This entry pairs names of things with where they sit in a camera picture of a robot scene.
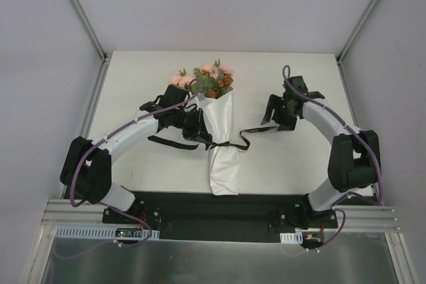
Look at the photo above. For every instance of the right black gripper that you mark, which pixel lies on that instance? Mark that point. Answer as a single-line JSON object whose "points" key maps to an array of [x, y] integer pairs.
{"points": [[279, 111]]}

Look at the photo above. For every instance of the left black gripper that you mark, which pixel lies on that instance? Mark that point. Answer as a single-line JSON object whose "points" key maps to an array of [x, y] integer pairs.
{"points": [[194, 128]]}

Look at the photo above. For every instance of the black printed ribbon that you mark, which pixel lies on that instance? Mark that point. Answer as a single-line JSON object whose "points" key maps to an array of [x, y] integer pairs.
{"points": [[226, 144]]}

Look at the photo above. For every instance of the peach rose stem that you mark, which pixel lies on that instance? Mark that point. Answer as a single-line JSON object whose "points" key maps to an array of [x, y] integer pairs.
{"points": [[227, 70], [183, 79]]}

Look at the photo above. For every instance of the pink rose stem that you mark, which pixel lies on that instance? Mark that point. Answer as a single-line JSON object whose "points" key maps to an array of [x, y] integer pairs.
{"points": [[214, 71]]}

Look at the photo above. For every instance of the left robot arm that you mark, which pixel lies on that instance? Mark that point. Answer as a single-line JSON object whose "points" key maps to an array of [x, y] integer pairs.
{"points": [[171, 119]]}

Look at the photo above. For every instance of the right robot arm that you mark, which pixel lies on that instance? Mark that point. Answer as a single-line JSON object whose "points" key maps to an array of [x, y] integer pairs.
{"points": [[354, 162]]}

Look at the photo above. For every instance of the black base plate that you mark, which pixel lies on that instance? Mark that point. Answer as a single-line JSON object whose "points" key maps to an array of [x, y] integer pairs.
{"points": [[253, 218]]}

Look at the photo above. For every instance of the right cable duct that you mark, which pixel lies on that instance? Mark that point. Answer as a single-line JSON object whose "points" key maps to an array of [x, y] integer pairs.
{"points": [[291, 238]]}

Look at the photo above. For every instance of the cable duct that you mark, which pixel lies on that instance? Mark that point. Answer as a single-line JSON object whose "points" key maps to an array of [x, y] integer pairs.
{"points": [[92, 232], [291, 238]]}

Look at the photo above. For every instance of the aluminium rail profile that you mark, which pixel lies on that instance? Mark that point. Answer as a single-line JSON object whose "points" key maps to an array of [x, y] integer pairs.
{"points": [[374, 219]]}

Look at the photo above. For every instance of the left cable duct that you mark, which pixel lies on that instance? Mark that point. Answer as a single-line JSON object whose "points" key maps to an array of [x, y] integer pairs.
{"points": [[92, 232]]}

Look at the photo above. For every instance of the right aluminium frame post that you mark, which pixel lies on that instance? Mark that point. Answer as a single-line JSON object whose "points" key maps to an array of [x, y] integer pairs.
{"points": [[364, 18]]}

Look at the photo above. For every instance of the aluminium frame post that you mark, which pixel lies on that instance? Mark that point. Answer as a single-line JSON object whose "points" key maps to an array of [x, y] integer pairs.
{"points": [[88, 29], [364, 18]]}

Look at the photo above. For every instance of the left aluminium frame post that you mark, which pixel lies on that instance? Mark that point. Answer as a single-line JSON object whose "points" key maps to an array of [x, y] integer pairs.
{"points": [[88, 29]]}

